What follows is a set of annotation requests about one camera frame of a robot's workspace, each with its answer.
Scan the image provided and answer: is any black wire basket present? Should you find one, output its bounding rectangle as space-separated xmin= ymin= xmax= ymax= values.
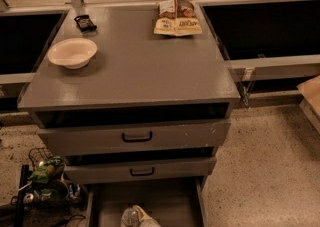
xmin=11 ymin=147 xmax=84 ymax=207

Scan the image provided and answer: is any grey open bottom drawer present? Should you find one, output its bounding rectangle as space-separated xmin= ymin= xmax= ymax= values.
xmin=84 ymin=177 xmax=207 ymax=227

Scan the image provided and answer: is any small black snack packet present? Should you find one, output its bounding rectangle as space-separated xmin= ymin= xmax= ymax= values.
xmin=74 ymin=15 xmax=97 ymax=32

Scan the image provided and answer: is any brown and yellow snack bag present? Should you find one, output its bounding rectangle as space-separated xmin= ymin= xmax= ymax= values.
xmin=154 ymin=0 xmax=202 ymax=37

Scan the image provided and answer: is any clear plastic water bottle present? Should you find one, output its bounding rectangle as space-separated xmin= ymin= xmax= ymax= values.
xmin=121 ymin=208 xmax=139 ymax=227

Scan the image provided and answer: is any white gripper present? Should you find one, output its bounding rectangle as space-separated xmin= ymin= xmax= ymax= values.
xmin=133 ymin=205 xmax=162 ymax=227

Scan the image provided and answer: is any grey middle drawer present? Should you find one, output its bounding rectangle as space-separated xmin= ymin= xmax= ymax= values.
xmin=65 ymin=157 xmax=216 ymax=184

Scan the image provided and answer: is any grey drawer cabinet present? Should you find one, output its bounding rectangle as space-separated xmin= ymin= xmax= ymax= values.
xmin=17 ymin=2 xmax=241 ymax=227

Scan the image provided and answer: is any white bowl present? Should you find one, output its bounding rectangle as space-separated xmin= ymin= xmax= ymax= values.
xmin=47 ymin=38 xmax=97 ymax=69

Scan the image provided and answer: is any green chip bag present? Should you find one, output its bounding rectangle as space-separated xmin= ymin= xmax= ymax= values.
xmin=28 ymin=156 xmax=65 ymax=184

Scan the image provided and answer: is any cardboard box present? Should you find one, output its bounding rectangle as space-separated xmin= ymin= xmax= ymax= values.
xmin=297 ymin=75 xmax=320 ymax=116

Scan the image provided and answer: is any grey top drawer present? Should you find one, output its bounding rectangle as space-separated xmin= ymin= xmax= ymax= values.
xmin=38 ymin=120 xmax=231 ymax=156

